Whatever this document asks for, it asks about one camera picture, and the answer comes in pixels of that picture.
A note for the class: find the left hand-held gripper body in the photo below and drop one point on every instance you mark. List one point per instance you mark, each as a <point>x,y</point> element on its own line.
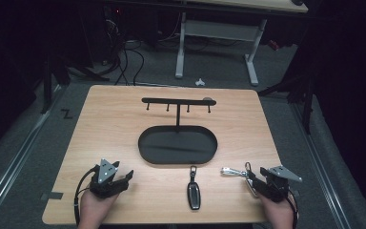
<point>104,181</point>

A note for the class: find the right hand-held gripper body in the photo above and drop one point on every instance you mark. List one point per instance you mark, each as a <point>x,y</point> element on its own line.
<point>278,184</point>

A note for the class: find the black key rack with tray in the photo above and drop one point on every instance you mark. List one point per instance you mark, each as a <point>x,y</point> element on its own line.
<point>178,144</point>

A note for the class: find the black car key fob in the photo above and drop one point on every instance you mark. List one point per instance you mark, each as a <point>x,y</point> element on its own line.
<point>193,191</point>

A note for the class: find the person's left hand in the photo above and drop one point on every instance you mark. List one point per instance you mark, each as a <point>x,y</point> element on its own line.
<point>97,208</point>

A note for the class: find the person's right hand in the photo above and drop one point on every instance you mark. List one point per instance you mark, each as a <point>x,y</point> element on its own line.
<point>279,213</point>

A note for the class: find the small grey tape piece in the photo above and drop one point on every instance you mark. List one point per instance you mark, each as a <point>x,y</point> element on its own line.
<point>295,193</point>

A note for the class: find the black metal stand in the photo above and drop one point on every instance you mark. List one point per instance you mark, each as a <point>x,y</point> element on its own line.
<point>47,86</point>
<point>308,105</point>

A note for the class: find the small white floor object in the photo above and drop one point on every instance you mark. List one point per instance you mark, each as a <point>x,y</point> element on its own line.
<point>199,82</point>

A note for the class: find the small red object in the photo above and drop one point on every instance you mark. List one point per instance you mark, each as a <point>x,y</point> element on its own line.
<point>274,45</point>

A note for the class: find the metal floor rail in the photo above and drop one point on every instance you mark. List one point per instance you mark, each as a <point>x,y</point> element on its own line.
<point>16,159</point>
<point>317,165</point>

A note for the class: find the white desk frame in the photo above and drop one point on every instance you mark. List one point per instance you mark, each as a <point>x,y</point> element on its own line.
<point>219,30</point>

